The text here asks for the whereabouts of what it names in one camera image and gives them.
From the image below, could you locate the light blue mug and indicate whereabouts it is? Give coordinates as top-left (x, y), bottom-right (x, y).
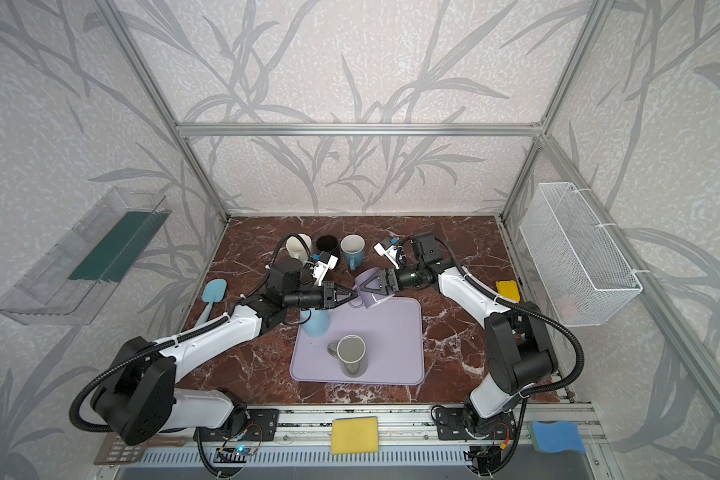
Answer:
top-left (299, 309), bottom-right (330, 338)

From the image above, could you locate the clear plastic wall bin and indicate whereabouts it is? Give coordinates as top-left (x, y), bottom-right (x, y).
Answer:
top-left (0, 188), bottom-right (171, 326)

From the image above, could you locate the light blue silicone spatula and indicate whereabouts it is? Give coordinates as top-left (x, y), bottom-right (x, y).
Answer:
top-left (195, 279), bottom-right (227, 327)

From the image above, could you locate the green circuit board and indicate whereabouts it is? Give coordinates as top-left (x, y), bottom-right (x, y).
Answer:
top-left (215, 445), bottom-right (258, 464)

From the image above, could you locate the white wire basket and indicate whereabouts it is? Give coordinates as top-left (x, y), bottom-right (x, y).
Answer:
top-left (520, 182), bottom-right (643, 327)

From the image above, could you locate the blue polka dot mug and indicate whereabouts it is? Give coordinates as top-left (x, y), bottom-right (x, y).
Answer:
top-left (340, 234), bottom-right (366, 271)

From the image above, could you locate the lavender mug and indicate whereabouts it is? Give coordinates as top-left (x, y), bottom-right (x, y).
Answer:
top-left (355, 267), bottom-right (393, 309)

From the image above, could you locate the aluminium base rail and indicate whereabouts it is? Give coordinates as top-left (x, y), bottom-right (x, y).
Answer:
top-left (94, 403), bottom-right (622, 479)

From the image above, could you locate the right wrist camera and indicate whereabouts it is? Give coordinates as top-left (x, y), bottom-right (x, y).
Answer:
top-left (374, 237), bottom-right (405, 269)

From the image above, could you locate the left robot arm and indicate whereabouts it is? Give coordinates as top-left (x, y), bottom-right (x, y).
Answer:
top-left (68, 258), bottom-right (358, 445)

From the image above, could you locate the aluminium frame post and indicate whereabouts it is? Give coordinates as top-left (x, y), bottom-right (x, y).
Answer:
top-left (93, 0), bottom-right (230, 222)

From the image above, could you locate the grey mug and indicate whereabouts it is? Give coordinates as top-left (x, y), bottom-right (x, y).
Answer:
top-left (327, 334), bottom-right (367, 378)

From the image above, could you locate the lavender plastic tray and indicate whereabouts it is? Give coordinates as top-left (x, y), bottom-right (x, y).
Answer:
top-left (290, 297), bottom-right (425, 386)

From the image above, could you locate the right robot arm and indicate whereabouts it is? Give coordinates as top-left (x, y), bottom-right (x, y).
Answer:
top-left (359, 232), bottom-right (585, 430)

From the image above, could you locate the white faceted mug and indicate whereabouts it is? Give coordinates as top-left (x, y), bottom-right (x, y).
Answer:
top-left (286, 233), bottom-right (312, 264)

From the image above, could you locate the yellow sponge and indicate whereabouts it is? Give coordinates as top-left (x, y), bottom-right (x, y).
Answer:
top-left (331, 417), bottom-right (379, 455)

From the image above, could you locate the brown slotted spatula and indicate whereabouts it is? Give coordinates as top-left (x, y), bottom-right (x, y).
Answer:
top-left (93, 433), bottom-right (187, 466)

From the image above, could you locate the blue sponge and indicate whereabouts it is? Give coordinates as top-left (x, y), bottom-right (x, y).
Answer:
top-left (529, 421), bottom-right (586, 454)

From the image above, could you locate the yellow item on table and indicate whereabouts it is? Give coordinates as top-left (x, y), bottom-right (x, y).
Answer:
top-left (496, 280), bottom-right (522, 303)

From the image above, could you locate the black mug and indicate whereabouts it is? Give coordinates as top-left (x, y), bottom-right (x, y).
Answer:
top-left (315, 235), bottom-right (341, 257)

